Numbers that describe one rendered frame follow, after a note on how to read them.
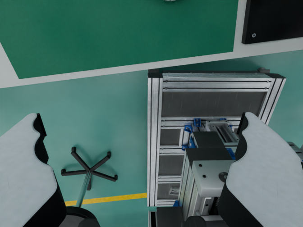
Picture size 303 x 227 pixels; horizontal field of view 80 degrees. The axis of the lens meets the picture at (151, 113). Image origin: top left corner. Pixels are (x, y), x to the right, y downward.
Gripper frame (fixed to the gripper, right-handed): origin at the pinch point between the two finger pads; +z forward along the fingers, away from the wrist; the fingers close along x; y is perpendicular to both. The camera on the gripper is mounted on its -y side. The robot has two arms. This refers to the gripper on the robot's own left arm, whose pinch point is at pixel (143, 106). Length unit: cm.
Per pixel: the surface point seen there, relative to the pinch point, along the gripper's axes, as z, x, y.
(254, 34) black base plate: 38.2, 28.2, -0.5
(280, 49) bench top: 40, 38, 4
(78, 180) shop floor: 115, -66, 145
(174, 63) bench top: 40.5, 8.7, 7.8
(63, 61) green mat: 40.2, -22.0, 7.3
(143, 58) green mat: 40.3, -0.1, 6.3
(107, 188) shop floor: 115, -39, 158
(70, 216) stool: 59, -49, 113
